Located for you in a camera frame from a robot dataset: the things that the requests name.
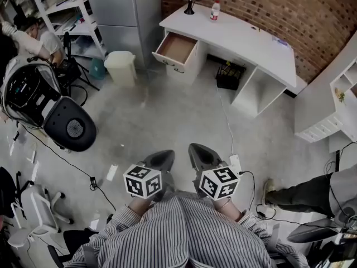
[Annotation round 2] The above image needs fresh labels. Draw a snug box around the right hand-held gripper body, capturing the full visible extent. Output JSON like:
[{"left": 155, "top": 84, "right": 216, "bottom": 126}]
[{"left": 192, "top": 165, "right": 241, "bottom": 201}]

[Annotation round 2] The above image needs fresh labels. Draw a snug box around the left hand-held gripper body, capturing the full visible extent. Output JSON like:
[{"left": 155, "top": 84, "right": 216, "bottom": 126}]
[{"left": 123, "top": 164, "right": 171, "bottom": 202}]

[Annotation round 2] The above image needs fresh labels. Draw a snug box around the white desk drawer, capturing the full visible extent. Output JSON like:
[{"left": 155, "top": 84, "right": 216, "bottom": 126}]
[{"left": 152, "top": 31, "right": 199, "bottom": 66}]

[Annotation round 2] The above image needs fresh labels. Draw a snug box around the person's right forearm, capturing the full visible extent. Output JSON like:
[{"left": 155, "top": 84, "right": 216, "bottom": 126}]
[{"left": 213, "top": 197, "right": 252, "bottom": 226}]

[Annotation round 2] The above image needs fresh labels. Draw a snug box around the person's left forearm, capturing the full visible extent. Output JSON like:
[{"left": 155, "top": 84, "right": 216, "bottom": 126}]
[{"left": 111, "top": 196, "right": 156, "bottom": 228}]

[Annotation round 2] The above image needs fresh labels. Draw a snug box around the white desk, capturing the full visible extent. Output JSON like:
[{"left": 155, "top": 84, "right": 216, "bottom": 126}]
[{"left": 152, "top": 3, "right": 307, "bottom": 118}]

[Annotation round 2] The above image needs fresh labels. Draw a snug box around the white power strip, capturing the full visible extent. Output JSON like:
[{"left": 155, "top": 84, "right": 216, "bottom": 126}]
[{"left": 228, "top": 154, "right": 242, "bottom": 175}]

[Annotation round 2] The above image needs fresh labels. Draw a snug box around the black router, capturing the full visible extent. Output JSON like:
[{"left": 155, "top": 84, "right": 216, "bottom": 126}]
[{"left": 216, "top": 61, "right": 247, "bottom": 91}]

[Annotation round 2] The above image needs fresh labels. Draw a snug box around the black open equipment case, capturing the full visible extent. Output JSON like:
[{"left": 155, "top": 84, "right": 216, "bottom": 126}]
[{"left": 1, "top": 63, "right": 98, "bottom": 152}]

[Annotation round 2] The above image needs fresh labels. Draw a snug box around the cream trash bin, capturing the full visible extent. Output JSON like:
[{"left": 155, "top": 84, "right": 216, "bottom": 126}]
[{"left": 104, "top": 50, "right": 138, "bottom": 88}]

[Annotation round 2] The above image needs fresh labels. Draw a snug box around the black office chair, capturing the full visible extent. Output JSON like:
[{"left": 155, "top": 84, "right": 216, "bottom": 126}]
[{"left": 287, "top": 218, "right": 340, "bottom": 244}]

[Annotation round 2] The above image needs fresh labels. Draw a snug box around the teal plastic bin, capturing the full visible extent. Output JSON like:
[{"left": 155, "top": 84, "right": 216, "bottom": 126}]
[{"left": 89, "top": 58, "right": 107, "bottom": 80}]

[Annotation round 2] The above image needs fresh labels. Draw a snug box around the white office chair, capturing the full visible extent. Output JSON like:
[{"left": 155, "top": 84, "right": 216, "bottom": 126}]
[{"left": 7, "top": 183, "right": 75, "bottom": 248}]

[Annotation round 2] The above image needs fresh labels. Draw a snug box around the white shelf cabinet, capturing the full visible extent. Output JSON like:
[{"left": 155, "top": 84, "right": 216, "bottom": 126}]
[{"left": 294, "top": 31, "right": 357, "bottom": 154}]

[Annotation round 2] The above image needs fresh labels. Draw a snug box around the black folding chair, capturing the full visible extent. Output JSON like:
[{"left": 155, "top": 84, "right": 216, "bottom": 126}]
[{"left": 55, "top": 32, "right": 100, "bottom": 107}]

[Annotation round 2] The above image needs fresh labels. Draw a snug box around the small blue white packet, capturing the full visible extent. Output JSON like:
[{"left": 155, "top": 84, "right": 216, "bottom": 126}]
[{"left": 272, "top": 36, "right": 291, "bottom": 49}]

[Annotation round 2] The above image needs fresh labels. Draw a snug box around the clear plastic bottle red cap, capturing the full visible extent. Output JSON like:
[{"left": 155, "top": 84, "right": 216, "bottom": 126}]
[{"left": 209, "top": 0, "right": 221, "bottom": 21}]

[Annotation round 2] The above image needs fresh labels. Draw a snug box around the grey refrigerator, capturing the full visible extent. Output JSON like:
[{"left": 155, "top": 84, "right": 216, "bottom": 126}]
[{"left": 83, "top": 0, "right": 163, "bottom": 69}]

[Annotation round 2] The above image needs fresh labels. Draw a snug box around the white shelving rack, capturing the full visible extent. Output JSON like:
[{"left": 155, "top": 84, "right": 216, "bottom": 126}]
[{"left": 5, "top": 0, "right": 108, "bottom": 61}]

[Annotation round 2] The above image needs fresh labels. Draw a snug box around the black charger cable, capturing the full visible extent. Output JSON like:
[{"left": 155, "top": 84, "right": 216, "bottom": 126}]
[{"left": 238, "top": 170, "right": 279, "bottom": 220}]

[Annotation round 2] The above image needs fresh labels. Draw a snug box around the white power cable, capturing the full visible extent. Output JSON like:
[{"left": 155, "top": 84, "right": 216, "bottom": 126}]
[{"left": 216, "top": 85, "right": 235, "bottom": 157}]

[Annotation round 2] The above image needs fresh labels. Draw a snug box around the long black floor cable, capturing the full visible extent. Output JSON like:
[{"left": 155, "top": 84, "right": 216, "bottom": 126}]
[{"left": 16, "top": 123, "right": 117, "bottom": 212}]

